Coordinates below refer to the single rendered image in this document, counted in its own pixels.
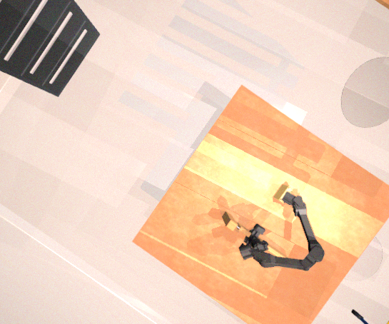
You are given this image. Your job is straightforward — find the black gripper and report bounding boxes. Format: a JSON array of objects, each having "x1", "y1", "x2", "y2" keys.
[{"x1": 243, "y1": 223, "x2": 266, "y2": 246}]

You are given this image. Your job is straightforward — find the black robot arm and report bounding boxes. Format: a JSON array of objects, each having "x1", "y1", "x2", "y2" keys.
[{"x1": 238, "y1": 191, "x2": 325, "y2": 271}]

